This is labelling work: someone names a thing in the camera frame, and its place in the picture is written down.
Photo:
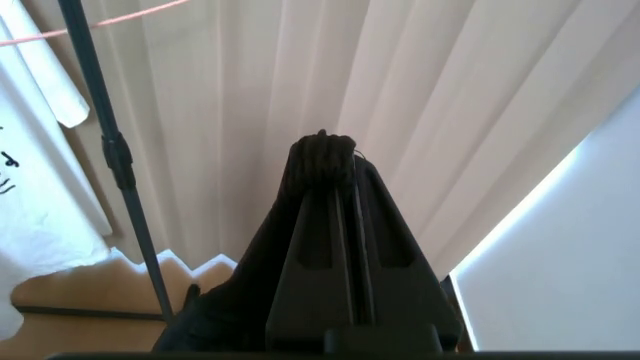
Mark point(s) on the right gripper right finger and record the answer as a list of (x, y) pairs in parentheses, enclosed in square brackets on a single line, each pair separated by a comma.
[(410, 295)]

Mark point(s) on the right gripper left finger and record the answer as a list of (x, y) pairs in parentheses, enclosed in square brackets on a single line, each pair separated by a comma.
[(310, 295)]

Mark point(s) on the black garment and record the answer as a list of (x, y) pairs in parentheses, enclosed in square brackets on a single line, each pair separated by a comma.
[(240, 290)]

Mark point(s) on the white printed T-shirt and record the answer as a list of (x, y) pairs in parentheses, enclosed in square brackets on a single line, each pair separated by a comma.
[(40, 225)]

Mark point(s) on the black clothes rack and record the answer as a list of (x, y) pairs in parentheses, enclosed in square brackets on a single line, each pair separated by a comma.
[(117, 155)]

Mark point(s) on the pink clothes hanger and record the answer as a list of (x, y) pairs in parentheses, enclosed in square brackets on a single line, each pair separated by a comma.
[(125, 18)]

